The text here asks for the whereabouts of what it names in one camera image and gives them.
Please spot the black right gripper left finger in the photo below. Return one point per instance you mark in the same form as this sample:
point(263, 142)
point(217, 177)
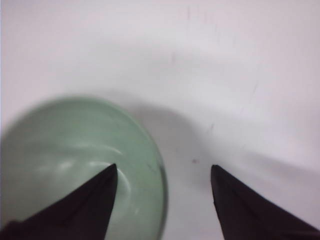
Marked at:
point(84, 214)

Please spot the green bowl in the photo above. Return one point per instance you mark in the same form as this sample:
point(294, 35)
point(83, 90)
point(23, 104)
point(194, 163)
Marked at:
point(54, 149)

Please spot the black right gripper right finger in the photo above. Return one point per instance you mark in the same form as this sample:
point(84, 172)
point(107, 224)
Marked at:
point(244, 214)

